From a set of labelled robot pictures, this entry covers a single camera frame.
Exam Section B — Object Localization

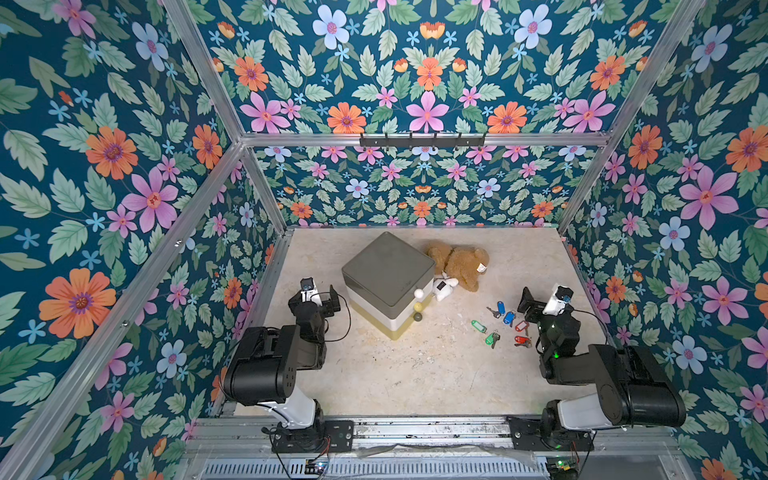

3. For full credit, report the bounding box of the key with green tag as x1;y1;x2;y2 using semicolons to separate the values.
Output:
485;332;501;349
471;320;487;333

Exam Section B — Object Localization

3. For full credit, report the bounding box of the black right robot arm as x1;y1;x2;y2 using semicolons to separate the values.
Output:
517;285;687;436

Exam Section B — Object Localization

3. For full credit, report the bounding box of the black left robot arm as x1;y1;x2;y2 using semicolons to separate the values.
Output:
222;287;341;434

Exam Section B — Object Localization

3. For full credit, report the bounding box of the white yellow drawer cabinet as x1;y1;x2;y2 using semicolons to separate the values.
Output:
349;280;434;340

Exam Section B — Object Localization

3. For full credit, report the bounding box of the brown teddy bear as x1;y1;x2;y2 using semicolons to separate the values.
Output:
425;241;490;292

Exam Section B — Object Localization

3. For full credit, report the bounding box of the small white plush toy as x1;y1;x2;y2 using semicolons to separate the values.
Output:
433;277;459;302

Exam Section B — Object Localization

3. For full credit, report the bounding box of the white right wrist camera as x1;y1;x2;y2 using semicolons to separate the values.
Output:
543;285;574;316

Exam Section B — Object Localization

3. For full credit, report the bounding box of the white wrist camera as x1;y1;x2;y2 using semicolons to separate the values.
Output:
543;285;574;316
299;277;322;306

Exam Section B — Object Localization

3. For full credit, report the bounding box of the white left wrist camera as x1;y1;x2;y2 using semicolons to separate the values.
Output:
299;277;322;306

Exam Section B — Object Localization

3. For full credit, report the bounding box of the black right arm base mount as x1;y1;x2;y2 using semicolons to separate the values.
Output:
505;408;594;452

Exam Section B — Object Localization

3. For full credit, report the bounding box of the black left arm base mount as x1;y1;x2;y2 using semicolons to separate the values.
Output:
269;417;355;454

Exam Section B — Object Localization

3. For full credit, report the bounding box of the aluminium front rail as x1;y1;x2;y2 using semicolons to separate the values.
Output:
175;416;696;479

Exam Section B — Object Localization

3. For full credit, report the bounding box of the black hook rail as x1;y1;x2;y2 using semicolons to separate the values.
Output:
358;133;486;149

